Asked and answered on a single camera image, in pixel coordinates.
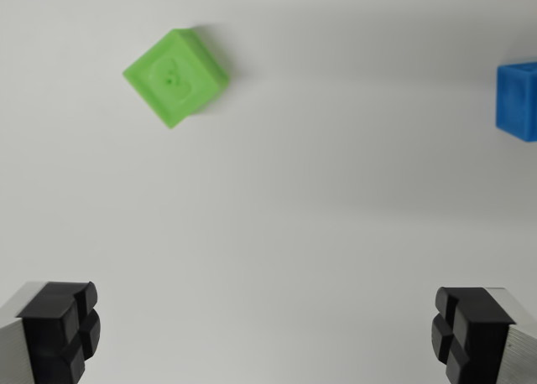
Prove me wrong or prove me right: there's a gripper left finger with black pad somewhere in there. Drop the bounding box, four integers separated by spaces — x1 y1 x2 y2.
0 280 102 384

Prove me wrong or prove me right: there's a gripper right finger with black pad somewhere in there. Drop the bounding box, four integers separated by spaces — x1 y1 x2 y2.
430 286 537 384

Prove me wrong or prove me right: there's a green embossed rubber cube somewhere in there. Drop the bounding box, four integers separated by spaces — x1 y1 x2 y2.
122 28 230 131

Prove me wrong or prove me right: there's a blue embossed rubber cube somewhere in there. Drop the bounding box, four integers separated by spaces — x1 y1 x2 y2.
495 60 537 143

